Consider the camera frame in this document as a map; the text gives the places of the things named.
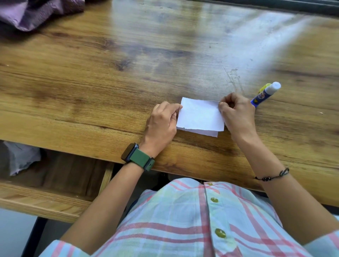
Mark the person's right hand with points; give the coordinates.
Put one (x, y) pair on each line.
(239, 116)

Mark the person's left hand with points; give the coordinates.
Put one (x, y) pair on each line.
(159, 127)

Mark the person's right thumb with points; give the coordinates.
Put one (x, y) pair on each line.
(225, 112)

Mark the person's left fingers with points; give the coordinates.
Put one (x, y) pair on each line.
(170, 111)

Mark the white paper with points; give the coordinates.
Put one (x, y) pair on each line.
(200, 117)
(22, 157)

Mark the person's left forearm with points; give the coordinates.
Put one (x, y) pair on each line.
(108, 203)

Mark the person's right forearm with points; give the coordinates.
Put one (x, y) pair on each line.
(286, 193)

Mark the blue white glue stick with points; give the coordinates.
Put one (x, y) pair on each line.
(265, 94)

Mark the green band smartwatch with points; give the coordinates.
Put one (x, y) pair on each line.
(138, 157)

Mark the plaid pastel shirt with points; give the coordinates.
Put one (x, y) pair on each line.
(196, 222)

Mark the crumpled white paper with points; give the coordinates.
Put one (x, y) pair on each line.
(22, 157)

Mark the purple cloth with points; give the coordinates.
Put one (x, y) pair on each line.
(37, 12)

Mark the black metal table leg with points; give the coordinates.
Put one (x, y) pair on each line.
(34, 237)

